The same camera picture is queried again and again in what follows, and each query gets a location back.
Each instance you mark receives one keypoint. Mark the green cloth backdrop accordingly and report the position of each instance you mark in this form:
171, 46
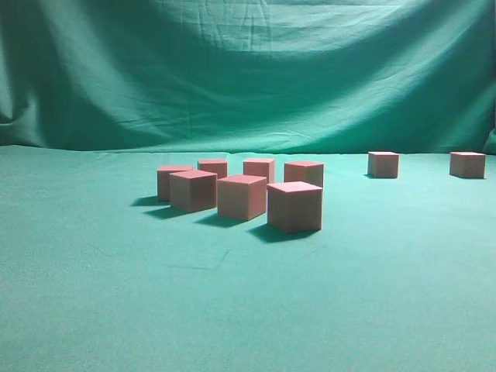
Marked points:
249, 76

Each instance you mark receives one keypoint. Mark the pink cube column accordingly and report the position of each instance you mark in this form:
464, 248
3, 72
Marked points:
294, 207
242, 196
311, 172
383, 164
262, 167
193, 190
163, 179
217, 166
467, 165

